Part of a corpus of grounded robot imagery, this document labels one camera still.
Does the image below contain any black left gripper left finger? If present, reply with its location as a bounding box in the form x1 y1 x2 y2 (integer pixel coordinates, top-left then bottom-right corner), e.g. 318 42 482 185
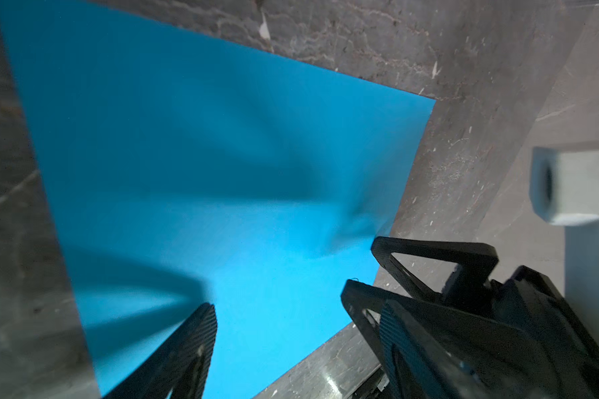
105 303 217 398

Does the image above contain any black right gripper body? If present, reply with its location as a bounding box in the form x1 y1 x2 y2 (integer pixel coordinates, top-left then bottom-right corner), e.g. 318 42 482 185
444 265 599 398

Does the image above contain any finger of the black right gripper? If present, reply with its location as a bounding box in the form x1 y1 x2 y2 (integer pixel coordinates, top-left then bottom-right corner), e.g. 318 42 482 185
340 279 394 359
371 236 499 302

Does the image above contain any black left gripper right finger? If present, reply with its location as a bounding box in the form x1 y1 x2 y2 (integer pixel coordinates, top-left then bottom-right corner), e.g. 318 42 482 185
379 299 559 398

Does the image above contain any blue square paper sheet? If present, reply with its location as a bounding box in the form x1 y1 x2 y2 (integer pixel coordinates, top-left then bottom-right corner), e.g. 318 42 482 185
0 1 435 398

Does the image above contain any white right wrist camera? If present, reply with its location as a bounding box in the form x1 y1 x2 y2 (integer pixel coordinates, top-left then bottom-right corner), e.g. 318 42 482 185
529 141 599 346

